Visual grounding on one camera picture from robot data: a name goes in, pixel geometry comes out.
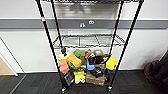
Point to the long grey wall band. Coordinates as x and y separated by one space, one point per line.
20 23

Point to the yellow toy with dark print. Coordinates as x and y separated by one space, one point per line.
80 77

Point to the brown plush toy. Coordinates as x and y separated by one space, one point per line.
88 55

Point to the black bag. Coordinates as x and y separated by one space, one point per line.
99 61

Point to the small blue toy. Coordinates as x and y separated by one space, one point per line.
90 65

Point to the grey wall socket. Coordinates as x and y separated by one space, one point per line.
91 22
82 25

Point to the black chair with dark garment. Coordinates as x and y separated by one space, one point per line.
158 70

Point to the yellow bag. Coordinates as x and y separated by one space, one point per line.
111 63

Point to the green toy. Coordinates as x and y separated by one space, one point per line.
77 52

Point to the orange yellow plush toy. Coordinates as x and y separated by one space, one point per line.
74 60

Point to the salmon orange toy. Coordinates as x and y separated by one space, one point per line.
63 65

